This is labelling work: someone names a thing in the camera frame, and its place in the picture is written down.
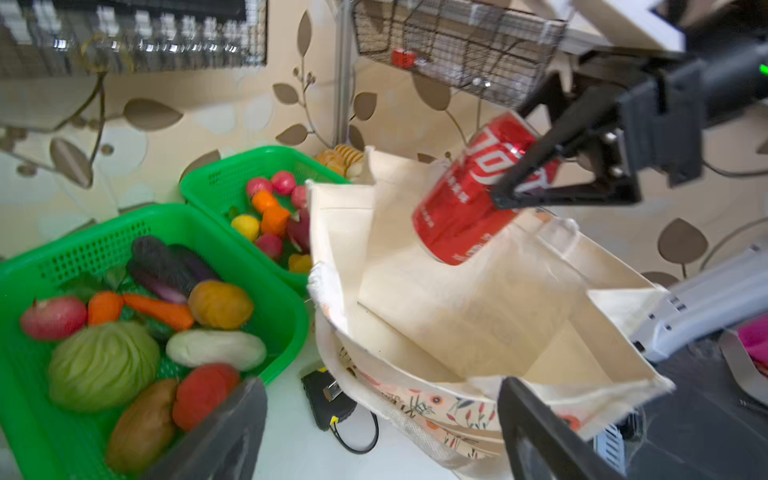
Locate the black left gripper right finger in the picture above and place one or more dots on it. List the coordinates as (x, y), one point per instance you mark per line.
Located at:
(539, 444)

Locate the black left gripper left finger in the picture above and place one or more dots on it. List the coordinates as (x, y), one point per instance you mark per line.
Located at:
(225, 445)

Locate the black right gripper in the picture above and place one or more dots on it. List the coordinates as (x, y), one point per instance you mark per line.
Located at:
(639, 110)

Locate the cream canvas tote bag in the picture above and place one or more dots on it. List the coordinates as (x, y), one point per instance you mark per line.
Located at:
(426, 346)

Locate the red cola can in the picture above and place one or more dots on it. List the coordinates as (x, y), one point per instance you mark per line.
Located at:
(458, 216)

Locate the red tomato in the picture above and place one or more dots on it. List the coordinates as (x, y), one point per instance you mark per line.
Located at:
(201, 392)

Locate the brown potato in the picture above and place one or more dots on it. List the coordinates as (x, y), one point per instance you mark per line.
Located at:
(144, 430)

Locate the white radish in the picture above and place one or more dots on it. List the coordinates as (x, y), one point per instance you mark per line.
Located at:
(198, 347)

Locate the black yellow tape measure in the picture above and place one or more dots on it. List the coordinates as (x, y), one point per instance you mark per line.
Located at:
(330, 406)

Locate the yellow potato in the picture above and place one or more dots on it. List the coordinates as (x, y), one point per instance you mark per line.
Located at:
(219, 305)

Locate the green cabbage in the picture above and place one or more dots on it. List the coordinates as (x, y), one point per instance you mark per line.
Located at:
(102, 367)

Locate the orange carrot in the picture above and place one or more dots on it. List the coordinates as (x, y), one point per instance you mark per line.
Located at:
(106, 307)

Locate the dark purple eggplant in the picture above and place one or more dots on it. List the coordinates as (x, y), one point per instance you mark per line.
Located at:
(170, 272)

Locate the left green plastic basket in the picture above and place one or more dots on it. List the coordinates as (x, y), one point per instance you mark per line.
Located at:
(50, 442)

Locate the yellow lemon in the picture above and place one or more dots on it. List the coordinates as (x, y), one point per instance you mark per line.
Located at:
(247, 225)

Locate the pink dragon fruit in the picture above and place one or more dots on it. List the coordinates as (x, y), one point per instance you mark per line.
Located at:
(298, 230)

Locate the orange fruit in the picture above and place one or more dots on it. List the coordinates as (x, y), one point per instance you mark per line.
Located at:
(275, 220)

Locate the tray of bread rolls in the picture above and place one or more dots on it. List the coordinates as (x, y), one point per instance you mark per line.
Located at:
(343, 160)

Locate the black wire basket right wall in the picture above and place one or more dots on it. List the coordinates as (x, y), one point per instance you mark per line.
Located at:
(497, 54)

